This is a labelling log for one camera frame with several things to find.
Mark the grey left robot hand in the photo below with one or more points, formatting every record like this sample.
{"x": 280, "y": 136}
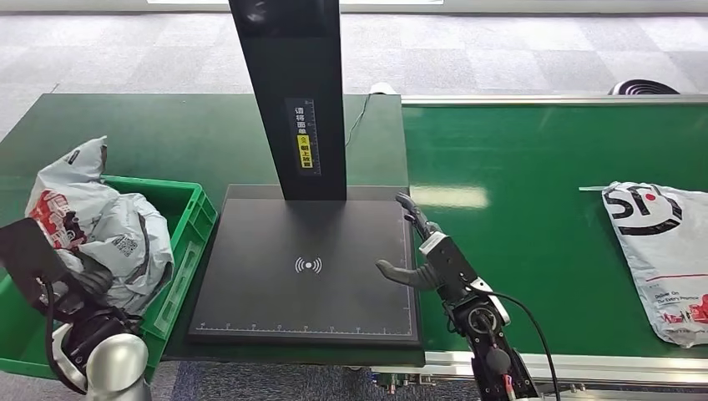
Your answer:
{"x": 91, "y": 282}

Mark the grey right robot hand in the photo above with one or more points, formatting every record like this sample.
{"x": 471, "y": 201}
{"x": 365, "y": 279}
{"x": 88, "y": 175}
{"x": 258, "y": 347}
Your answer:
{"x": 409, "y": 275}

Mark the white courier bag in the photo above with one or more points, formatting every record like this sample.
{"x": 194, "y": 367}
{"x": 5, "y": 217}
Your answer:
{"x": 61, "y": 182}
{"x": 669, "y": 249}

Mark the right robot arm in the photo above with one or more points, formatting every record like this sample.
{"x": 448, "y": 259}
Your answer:
{"x": 481, "y": 321}

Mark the green conveyor belt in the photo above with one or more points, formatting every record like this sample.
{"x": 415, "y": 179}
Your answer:
{"x": 525, "y": 166}

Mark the grey courier bag, red stripes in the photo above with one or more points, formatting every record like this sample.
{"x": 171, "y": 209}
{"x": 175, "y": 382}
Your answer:
{"x": 149, "y": 260}

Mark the green plastic crate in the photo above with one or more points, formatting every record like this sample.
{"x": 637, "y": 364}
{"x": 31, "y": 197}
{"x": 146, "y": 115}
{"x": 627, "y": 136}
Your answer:
{"x": 196, "y": 213}

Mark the black scanner base platform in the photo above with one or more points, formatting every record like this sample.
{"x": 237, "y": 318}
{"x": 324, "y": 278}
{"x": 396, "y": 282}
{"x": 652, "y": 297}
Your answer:
{"x": 276, "y": 299}

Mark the black and yellow column label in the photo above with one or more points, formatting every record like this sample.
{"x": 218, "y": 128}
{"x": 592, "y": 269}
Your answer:
{"x": 304, "y": 152}

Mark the small white round object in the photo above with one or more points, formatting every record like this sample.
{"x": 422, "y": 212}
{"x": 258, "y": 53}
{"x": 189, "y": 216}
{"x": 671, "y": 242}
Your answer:
{"x": 381, "y": 88}

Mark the black scanner column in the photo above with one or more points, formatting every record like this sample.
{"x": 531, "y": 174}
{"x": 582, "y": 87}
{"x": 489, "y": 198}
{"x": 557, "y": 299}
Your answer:
{"x": 287, "y": 55}

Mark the white courier bag, black logo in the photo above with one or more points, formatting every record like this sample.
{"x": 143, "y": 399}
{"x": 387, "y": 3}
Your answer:
{"x": 669, "y": 249}

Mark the black ribbed round object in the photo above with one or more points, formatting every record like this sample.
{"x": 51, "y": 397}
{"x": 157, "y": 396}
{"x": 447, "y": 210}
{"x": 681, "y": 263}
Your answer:
{"x": 643, "y": 88}

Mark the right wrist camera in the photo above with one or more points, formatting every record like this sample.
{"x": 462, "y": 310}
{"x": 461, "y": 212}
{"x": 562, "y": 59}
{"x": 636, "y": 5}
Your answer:
{"x": 451, "y": 265}

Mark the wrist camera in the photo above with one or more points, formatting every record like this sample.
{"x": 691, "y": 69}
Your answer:
{"x": 30, "y": 260}
{"x": 451, "y": 265}

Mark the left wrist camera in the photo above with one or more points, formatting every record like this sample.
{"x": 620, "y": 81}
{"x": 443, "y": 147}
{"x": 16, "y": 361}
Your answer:
{"x": 30, "y": 260}

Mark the silver conveyor rail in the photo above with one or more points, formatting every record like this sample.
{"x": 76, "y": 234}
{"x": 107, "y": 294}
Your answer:
{"x": 608, "y": 368}
{"x": 553, "y": 100}

